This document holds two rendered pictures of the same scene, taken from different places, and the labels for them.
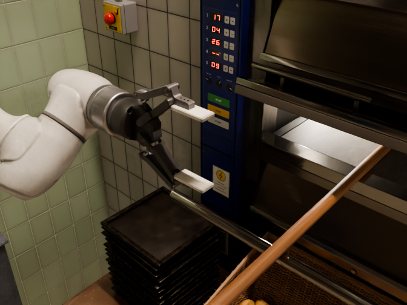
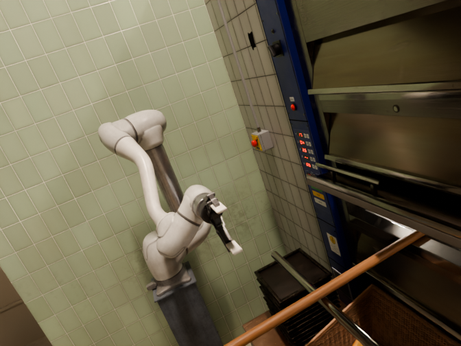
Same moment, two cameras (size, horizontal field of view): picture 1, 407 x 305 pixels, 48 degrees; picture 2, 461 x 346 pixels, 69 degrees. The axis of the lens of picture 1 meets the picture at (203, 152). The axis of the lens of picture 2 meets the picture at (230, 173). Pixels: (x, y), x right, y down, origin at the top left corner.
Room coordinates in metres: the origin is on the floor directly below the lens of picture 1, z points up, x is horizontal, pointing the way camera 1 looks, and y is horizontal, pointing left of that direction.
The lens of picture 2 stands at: (-0.03, -0.51, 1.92)
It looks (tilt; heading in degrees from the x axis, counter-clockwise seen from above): 18 degrees down; 33
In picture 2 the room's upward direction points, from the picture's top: 20 degrees counter-clockwise
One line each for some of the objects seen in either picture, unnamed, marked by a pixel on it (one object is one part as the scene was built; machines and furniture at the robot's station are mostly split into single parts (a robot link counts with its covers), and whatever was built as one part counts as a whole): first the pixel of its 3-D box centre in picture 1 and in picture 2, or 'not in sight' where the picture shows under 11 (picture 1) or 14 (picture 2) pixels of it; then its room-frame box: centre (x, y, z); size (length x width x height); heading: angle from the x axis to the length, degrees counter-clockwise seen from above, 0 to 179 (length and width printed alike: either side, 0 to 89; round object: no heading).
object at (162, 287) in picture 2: not in sight; (167, 277); (0.96, 0.72, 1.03); 0.22 x 0.18 x 0.06; 135
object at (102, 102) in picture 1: (115, 111); (206, 207); (0.80, 0.17, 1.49); 0.09 x 0.06 x 0.09; 138
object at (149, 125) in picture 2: not in sight; (170, 182); (1.18, 0.64, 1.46); 0.22 x 0.16 x 0.77; 162
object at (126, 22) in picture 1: (120, 16); (261, 140); (1.61, 0.29, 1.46); 0.10 x 0.07 x 0.10; 47
